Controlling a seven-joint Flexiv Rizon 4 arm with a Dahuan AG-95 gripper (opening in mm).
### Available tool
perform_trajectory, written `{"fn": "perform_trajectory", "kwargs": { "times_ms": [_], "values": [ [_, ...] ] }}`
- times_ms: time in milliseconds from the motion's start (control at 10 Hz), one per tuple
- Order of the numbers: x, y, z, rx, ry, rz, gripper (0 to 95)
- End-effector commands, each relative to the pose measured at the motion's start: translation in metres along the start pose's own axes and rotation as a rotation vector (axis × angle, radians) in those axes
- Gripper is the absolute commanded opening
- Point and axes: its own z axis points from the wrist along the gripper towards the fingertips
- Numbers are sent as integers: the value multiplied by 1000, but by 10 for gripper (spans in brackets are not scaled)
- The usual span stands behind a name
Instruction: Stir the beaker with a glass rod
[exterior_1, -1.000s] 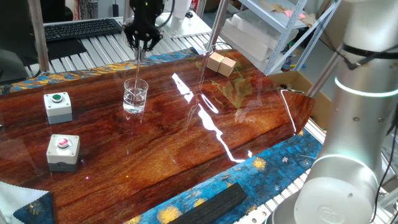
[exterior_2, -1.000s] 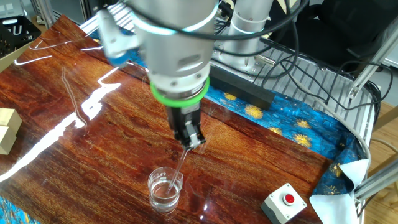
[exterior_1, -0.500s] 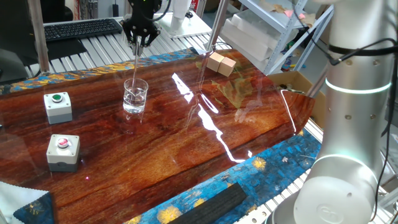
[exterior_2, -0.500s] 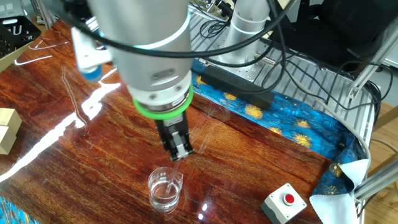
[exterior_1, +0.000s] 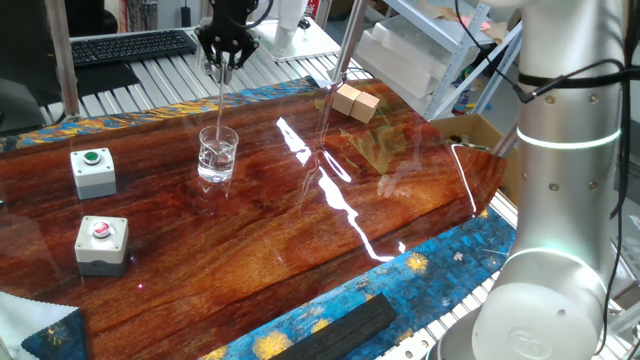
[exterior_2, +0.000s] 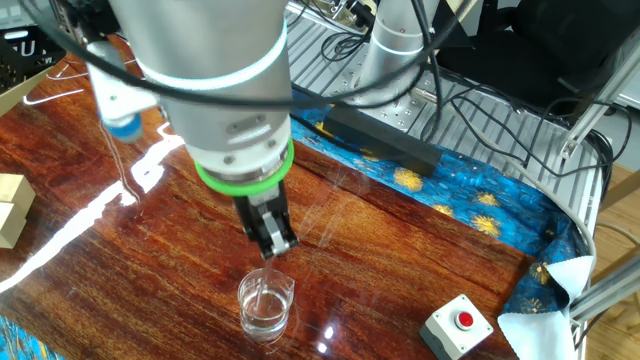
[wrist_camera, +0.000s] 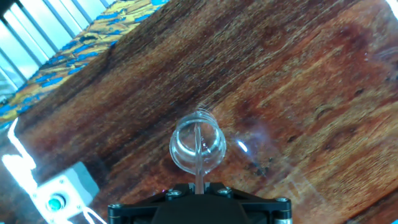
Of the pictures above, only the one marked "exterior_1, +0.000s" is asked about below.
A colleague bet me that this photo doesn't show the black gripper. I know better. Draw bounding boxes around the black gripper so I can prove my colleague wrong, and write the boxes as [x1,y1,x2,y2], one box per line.
[194,0,261,86]

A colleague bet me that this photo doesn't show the clear glass stirring rod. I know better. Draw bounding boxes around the clear glass stirring rod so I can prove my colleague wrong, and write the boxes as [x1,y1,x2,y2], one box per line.
[214,62,226,144]

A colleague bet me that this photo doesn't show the clear glass beaker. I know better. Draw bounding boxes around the clear glass beaker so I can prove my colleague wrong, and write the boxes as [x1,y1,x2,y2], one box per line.
[197,124,240,184]

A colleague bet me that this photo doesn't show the black computer keyboard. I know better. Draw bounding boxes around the black computer keyboard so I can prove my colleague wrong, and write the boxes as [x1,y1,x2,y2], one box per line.
[69,28,199,69]

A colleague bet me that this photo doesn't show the upright aluminium strut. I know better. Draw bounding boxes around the upright aluminium strut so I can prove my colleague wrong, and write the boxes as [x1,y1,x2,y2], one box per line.
[330,0,372,84]

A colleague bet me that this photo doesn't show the light wooden cube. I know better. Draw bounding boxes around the light wooden cube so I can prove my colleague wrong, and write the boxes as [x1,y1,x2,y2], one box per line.
[349,91,381,125]
[332,83,362,117]

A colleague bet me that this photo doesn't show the black desk pad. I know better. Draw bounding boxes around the black desk pad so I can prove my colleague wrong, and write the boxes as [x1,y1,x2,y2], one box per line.
[49,62,141,104]

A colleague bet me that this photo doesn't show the white foam blocks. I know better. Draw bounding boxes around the white foam blocks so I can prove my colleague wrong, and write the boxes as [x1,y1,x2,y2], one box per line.
[352,14,481,99]

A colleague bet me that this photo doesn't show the glossy wood grain mat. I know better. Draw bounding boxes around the glossy wood grain mat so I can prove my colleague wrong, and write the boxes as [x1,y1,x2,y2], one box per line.
[0,77,509,360]

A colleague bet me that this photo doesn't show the black monitor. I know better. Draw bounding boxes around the black monitor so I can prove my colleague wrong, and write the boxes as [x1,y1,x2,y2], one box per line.
[0,0,61,81]

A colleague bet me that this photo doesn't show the white metal shelf rack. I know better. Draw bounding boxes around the white metal shelf rack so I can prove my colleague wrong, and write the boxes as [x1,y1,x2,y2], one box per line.
[349,0,526,121]

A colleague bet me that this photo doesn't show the open brown cardboard box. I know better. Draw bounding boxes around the open brown cardboard box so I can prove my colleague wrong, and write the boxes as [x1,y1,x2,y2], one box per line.
[429,113,521,206]

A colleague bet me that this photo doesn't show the black ridged bar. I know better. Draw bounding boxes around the black ridged bar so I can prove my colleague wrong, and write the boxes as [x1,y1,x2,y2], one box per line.
[269,293,399,360]

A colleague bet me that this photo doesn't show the white zigzag edge cloth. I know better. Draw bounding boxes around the white zigzag edge cloth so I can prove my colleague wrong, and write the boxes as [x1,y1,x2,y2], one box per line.
[0,291,81,360]

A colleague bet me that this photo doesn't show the blue starry print cloth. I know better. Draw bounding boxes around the blue starry print cloth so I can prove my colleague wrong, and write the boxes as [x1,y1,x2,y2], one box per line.
[20,308,89,360]

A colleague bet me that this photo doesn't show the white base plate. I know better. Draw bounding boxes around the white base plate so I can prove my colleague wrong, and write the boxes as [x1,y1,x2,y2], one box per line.
[249,0,342,64]

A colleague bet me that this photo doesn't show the rusty brown metal post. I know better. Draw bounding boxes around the rusty brown metal post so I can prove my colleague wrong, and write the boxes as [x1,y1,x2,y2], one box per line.
[43,0,81,121]

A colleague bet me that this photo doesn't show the green button switch box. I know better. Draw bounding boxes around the green button switch box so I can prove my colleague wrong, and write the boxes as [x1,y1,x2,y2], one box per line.
[69,147,118,201]

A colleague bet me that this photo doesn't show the red button switch box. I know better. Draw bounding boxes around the red button switch box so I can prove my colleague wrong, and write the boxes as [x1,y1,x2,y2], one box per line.
[74,215,130,278]

